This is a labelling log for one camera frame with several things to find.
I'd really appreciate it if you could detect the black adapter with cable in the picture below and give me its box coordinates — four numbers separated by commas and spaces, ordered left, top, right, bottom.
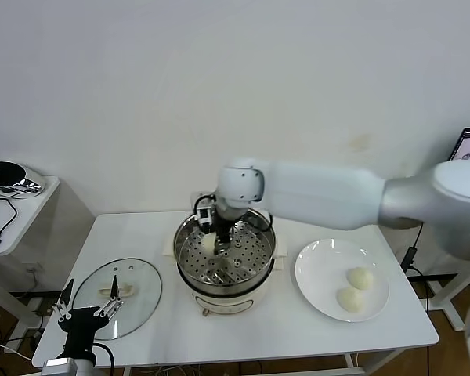
399, 225, 432, 314

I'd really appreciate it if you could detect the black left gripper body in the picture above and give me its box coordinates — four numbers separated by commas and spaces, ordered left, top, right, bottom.
58, 307, 109, 342

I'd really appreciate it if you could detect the chrome and black headset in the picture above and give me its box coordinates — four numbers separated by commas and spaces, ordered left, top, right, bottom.
0, 161, 47, 201

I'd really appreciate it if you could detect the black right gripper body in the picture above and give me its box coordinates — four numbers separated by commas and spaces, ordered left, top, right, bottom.
211, 209, 242, 236

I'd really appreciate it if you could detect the white round plate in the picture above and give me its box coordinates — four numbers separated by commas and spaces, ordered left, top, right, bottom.
294, 239, 390, 324

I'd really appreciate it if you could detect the thin black cable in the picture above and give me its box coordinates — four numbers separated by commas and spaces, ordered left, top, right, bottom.
0, 195, 19, 242

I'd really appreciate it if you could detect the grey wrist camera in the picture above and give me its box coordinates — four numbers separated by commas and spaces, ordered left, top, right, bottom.
41, 356, 79, 376
195, 205, 215, 230

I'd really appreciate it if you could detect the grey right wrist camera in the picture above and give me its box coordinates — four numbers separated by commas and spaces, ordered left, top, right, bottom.
195, 205, 215, 230

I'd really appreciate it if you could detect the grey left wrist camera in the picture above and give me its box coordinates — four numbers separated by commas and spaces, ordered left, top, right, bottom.
41, 356, 79, 376

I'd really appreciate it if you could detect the stainless steel steamer basket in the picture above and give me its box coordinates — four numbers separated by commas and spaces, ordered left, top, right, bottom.
173, 203, 277, 289

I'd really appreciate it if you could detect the steel steamer pot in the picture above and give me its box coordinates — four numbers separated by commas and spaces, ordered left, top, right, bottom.
162, 233, 289, 317

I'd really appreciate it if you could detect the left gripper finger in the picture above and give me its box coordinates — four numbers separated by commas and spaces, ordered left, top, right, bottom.
51, 277, 76, 322
95, 275, 125, 319

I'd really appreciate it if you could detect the round glass pot lid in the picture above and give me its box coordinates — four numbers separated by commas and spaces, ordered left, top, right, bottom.
72, 257, 164, 341

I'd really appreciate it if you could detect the white side table with label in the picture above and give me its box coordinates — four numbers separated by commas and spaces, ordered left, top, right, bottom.
414, 222, 470, 333

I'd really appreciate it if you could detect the white steamed baozi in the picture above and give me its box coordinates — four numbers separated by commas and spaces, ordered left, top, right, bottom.
346, 266, 375, 291
199, 233, 219, 256
335, 287, 367, 313

